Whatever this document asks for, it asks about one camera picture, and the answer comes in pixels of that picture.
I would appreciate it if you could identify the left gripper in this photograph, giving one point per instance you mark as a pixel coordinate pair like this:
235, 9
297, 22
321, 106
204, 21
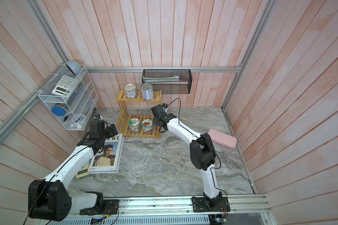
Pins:
111, 133

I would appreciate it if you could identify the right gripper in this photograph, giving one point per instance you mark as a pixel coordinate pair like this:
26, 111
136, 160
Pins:
155, 122

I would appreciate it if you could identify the tomato lid seed jar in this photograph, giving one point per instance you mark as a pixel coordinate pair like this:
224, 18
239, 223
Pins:
147, 126

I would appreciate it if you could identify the bamboo two-tier shelf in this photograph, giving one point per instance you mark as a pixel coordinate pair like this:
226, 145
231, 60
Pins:
124, 117

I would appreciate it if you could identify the purple label tin can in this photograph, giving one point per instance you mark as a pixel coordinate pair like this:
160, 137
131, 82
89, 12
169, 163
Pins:
147, 91

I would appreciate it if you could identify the sunflower lid seed jar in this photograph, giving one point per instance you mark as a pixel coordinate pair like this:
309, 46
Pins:
134, 125

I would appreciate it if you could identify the white label tin can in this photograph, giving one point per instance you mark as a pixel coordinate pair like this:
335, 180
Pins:
130, 90

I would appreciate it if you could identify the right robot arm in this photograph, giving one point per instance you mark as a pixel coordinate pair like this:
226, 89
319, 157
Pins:
202, 155

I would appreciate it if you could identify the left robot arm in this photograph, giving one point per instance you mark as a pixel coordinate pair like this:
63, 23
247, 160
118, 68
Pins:
48, 198

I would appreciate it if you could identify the white cup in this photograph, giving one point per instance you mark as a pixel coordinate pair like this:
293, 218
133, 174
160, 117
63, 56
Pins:
77, 121

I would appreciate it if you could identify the Loewe magazine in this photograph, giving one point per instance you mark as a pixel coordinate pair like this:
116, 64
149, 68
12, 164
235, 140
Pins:
107, 160

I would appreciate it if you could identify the booklet in mesh basket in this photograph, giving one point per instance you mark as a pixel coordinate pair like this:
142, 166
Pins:
174, 78

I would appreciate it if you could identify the blue lid container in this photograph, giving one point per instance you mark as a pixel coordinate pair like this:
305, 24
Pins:
59, 110

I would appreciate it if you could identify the white calculator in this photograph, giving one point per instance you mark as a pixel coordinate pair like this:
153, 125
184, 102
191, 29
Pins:
65, 86

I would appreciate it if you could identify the pink case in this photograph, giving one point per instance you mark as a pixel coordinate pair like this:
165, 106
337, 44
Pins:
222, 138

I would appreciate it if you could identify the black mesh wall basket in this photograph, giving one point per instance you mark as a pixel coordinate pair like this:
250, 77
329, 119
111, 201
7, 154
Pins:
182, 87

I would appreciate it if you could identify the white wire wall rack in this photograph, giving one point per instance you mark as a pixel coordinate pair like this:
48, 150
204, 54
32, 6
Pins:
82, 101

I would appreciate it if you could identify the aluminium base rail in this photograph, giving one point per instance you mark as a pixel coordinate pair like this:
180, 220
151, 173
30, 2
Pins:
173, 211

